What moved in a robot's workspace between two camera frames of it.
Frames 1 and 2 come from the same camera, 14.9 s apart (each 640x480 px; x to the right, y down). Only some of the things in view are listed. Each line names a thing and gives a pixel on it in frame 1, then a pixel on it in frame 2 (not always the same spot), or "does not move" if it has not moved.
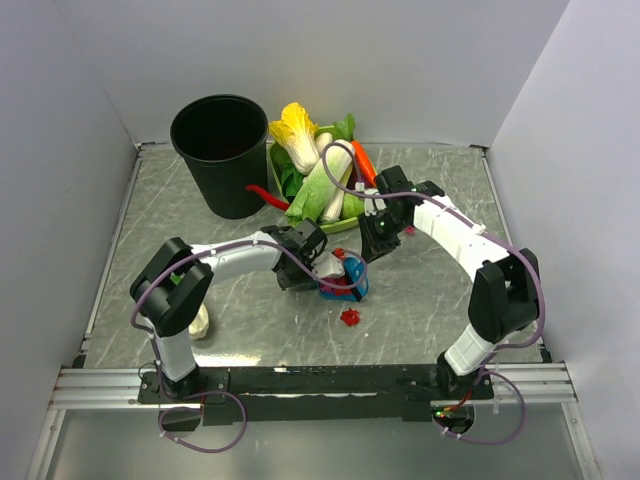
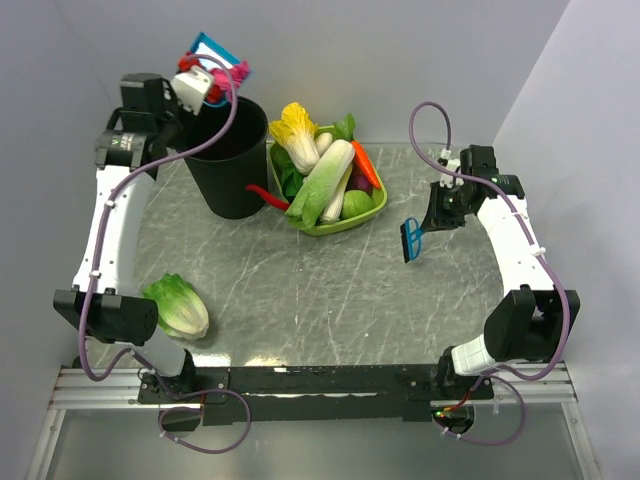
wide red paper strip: [339, 280] to [214, 93]
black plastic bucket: [224, 140] does not move
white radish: [321, 140] does not move
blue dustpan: [331, 294] to [204, 45]
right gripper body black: [382, 231] to [448, 211]
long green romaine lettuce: [321, 183] does not move
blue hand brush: [356, 274] to [411, 237]
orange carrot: [365, 163] does not move
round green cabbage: [353, 206] does not move
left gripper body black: [296, 276] to [168, 123]
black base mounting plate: [317, 394] does not move
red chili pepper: [269, 198] does not move
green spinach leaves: [289, 176] does not move
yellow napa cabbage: [296, 131] does not move
